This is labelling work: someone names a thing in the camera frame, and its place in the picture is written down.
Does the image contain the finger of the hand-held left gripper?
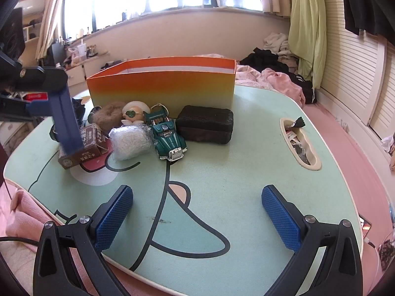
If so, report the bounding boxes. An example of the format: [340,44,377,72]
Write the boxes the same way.
[63,92,84,155]
[18,67,71,150]

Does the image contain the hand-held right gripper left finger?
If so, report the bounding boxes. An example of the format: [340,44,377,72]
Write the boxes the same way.
[32,184,135,296]

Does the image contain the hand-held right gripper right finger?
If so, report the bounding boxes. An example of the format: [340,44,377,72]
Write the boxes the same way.
[261,184,363,296]

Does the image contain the brown printed carton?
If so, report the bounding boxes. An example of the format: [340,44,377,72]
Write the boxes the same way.
[58,123,108,170]

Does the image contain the brown fur scrunchie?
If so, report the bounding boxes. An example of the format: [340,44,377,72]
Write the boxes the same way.
[93,101,127,131]

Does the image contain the white bubble wrap packet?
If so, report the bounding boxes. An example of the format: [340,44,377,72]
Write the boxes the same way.
[109,124,155,161]

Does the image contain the chubby doll keychain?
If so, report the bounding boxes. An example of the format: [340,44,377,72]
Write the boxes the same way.
[121,100,170,127]

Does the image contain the green toy car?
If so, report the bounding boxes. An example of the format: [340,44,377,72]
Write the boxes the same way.
[144,111,188,162]

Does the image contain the orange cardboard box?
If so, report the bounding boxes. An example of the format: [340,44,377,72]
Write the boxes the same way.
[86,56,237,118]

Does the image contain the dark brown case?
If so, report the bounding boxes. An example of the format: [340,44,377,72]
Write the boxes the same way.
[175,105,234,145]

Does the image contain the green cartoon desktop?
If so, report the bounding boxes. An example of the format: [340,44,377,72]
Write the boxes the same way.
[3,82,371,284]

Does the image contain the white drawer cabinet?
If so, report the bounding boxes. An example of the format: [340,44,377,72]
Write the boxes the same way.
[65,58,93,87]

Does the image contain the black monitor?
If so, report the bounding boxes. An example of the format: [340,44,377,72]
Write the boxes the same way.
[51,41,68,65]

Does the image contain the striped clothes pile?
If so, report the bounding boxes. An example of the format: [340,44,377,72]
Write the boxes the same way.
[100,59,124,70]

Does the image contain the pile of small wrappers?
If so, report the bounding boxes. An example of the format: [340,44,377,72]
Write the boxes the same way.
[285,129,315,165]

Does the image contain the pink bed sheet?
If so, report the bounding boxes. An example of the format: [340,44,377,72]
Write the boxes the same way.
[302,102,395,284]

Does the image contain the black foil wrapper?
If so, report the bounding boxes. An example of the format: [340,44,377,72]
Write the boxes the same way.
[288,116,306,129]

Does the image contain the clear bag of dark bits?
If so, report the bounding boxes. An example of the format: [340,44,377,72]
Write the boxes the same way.
[378,231,395,272]

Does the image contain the pink fleece blanket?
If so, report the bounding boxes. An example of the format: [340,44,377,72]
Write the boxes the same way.
[262,69,306,105]

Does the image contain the black white-striped garment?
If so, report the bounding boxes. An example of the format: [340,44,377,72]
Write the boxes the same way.
[292,73,317,104]

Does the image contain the white louvered closet doors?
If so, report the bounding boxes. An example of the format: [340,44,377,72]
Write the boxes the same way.
[319,0,395,142]

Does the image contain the black clothes pile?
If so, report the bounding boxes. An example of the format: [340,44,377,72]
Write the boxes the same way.
[241,48,298,74]

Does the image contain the white clothes pile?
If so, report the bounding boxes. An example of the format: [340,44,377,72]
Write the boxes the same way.
[264,32,301,57]

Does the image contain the green hanging cloth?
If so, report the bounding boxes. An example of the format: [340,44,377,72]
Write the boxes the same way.
[288,0,328,90]

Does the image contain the black hanging garment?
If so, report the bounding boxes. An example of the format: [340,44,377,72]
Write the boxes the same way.
[339,0,395,45]

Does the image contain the black cable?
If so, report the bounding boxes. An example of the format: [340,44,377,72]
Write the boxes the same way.
[0,237,40,249]

